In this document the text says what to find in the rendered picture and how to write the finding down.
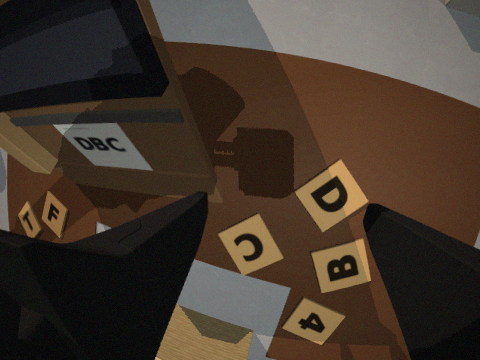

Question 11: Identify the white paper ticket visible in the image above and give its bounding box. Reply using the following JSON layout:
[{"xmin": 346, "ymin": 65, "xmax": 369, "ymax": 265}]
[{"xmin": 52, "ymin": 123, "xmax": 153, "ymax": 171}]

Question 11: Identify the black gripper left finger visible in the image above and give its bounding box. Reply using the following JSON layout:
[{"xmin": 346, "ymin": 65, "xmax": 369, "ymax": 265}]
[{"xmin": 0, "ymin": 192, "xmax": 208, "ymax": 360}]

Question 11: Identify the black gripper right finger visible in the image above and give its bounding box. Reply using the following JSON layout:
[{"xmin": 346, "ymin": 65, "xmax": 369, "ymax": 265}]
[{"xmin": 363, "ymin": 203, "xmax": 480, "ymax": 360}]

